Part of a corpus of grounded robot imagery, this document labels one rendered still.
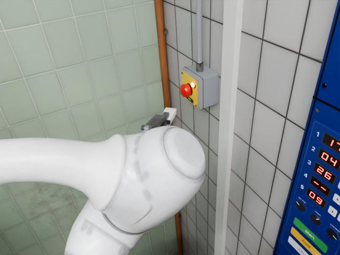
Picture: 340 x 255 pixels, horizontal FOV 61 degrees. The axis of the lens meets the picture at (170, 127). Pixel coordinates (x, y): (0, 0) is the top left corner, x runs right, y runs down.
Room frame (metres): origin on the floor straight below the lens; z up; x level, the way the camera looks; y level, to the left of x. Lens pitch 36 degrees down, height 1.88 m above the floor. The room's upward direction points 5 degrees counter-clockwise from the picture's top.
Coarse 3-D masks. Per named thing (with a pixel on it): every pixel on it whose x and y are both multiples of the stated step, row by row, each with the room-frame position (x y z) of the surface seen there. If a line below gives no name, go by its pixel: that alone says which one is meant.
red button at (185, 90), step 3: (183, 84) 0.75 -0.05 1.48; (186, 84) 0.75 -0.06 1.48; (180, 87) 0.76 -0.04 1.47; (183, 87) 0.74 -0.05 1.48; (186, 87) 0.74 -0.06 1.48; (189, 87) 0.75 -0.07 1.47; (180, 90) 0.75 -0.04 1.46; (183, 90) 0.74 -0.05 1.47; (186, 90) 0.74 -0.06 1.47; (189, 90) 0.74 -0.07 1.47; (183, 93) 0.74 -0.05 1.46; (186, 93) 0.73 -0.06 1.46; (189, 93) 0.74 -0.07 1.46; (183, 96) 0.74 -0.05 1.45; (186, 96) 0.74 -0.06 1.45
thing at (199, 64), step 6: (198, 0) 0.77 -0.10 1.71; (198, 6) 0.77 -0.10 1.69; (198, 12) 0.77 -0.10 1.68; (198, 18) 0.77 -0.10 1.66; (198, 24) 0.77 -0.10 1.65; (198, 30) 0.77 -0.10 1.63; (198, 36) 0.77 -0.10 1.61; (198, 42) 0.77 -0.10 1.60; (198, 48) 0.77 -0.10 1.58; (198, 54) 0.77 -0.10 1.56; (198, 60) 0.77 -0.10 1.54; (198, 66) 0.76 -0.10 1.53
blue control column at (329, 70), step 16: (336, 32) 0.43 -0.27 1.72; (336, 48) 0.42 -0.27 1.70; (336, 64) 0.41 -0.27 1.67; (336, 80) 0.41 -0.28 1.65; (320, 96) 0.43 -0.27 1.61; (336, 96) 0.40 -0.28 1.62; (320, 112) 0.42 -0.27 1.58; (336, 112) 0.39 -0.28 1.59; (336, 128) 0.39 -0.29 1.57; (304, 144) 0.43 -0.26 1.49; (288, 192) 0.44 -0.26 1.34; (288, 208) 0.43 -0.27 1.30
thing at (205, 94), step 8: (184, 72) 0.78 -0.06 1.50; (192, 72) 0.77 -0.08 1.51; (200, 72) 0.76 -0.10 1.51; (208, 72) 0.76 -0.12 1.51; (216, 72) 0.75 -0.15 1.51; (184, 80) 0.78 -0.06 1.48; (192, 80) 0.74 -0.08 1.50; (200, 80) 0.72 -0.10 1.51; (208, 80) 0.73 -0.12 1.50; (216, 80) 0.74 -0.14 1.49; (192, 88) 0.74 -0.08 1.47; (200, 88) 0.72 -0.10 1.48; (208, 88) 0.73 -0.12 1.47; (216, 88) 0.74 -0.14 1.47; (192, 96) 0.74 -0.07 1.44; (200, 96) 0.72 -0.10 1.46; (208, 96) 0.73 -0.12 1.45; (216, 96) 0.74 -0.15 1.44; (200, 104) 0.72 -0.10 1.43; (208, 104) 0.73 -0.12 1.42
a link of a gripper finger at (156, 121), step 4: (156, 116) 0.57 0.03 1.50; (160, 116) 0.57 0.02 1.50; (164, 116) 0.57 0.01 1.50; (152, 120) 0.54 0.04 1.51; (156, 120) 0.54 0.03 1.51; (160, 120) 0.54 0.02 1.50; (164, 120) 0.57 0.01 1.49; (148, 124) 0.52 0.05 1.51; (152, 124) 0.52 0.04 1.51; (156, 124) 0.52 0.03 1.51; (160, 124) 0.54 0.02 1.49; (148, 128) 0.49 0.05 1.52; (152, 128) 0.50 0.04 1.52
